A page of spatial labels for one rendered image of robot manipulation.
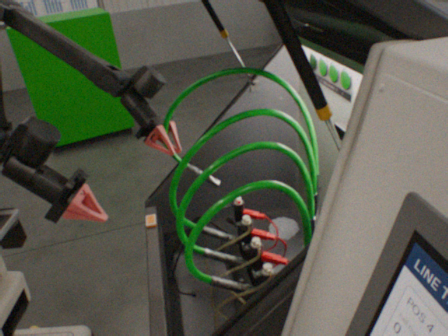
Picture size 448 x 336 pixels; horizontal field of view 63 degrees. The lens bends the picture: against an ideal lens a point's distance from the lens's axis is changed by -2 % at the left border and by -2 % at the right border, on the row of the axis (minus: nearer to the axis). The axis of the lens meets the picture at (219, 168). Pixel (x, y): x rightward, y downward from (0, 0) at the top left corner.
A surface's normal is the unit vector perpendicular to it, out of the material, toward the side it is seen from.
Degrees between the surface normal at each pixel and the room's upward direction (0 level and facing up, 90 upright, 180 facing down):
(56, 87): 90
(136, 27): 90
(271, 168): 90
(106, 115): 90
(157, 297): 0
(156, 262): 0
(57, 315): 0
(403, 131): 76
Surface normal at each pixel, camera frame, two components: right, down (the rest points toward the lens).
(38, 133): 0.62, -0.69
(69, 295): -0.10, -0.86
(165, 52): 0.27, 0.45
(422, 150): -0.97, -0.03
